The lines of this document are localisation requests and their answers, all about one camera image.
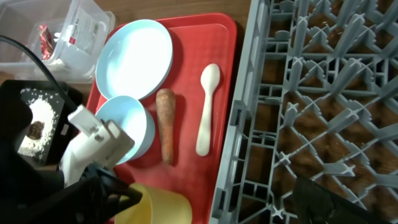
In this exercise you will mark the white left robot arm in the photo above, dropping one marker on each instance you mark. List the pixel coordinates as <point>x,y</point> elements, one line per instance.
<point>15,117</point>

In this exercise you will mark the white plastic spoon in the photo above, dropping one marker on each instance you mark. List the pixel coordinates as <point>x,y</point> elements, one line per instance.
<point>209,80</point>

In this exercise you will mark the red plastic tray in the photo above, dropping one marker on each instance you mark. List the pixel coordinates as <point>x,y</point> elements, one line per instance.
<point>198,41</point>

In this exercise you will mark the light blue bowl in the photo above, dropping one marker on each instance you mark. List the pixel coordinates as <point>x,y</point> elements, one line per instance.
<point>135,120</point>

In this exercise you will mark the grey dishwasher rack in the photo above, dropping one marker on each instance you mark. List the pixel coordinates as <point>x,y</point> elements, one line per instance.
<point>315,96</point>

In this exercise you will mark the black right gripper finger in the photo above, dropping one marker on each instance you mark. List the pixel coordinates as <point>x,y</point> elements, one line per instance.
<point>315,204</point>

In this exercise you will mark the clear plastic bin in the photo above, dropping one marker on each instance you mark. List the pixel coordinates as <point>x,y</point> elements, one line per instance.
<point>20,20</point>

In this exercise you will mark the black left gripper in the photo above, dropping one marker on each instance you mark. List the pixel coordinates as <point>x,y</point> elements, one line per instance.
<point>31,202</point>

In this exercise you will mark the white rice pile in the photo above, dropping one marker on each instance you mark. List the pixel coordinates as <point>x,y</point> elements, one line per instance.
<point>43,107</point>

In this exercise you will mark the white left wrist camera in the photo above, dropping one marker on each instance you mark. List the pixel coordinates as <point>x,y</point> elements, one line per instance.
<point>101,142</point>

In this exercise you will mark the light blue plate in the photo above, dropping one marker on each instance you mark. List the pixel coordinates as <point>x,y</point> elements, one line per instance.
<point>135,60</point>

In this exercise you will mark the orange carrot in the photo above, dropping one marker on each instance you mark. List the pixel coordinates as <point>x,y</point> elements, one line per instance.
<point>165,109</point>

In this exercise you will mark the red snack wrapper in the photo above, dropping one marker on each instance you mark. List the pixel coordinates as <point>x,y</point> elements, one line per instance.
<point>46,42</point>

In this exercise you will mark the yellow plastic cup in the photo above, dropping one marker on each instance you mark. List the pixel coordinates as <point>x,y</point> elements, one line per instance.
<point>157,206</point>

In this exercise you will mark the black square bin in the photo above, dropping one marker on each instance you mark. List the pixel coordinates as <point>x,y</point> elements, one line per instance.
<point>64,130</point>

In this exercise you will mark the brown food scrap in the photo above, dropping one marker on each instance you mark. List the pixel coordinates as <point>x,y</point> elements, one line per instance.
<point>35,130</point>

